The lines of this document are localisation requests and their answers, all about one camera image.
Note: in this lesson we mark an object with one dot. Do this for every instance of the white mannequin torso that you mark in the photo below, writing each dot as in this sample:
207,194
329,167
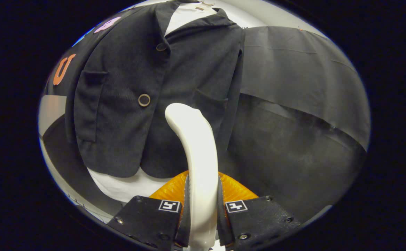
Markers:
185,17

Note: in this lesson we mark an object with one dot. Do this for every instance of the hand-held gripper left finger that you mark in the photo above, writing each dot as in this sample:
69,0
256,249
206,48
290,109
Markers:
185,226

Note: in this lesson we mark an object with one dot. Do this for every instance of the black suit jacket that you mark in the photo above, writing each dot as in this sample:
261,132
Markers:
126,122

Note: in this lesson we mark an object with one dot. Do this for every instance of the white garment steamer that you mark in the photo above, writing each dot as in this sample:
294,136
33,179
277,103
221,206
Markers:
201,157

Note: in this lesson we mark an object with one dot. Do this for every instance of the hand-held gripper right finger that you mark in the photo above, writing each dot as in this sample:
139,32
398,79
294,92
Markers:
223,226

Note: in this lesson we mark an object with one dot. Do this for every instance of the black backdrop cloth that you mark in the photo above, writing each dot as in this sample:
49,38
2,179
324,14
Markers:
293,87

